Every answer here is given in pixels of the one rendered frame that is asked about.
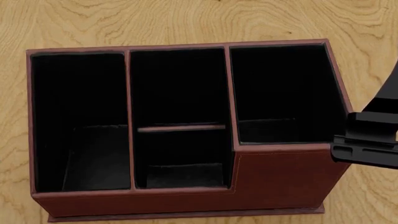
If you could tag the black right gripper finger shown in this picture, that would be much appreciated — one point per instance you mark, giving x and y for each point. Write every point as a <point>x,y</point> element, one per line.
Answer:
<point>373,123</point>

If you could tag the brown leather desk caddy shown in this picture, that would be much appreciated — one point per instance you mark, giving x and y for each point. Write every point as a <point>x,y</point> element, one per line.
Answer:
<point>280,172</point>

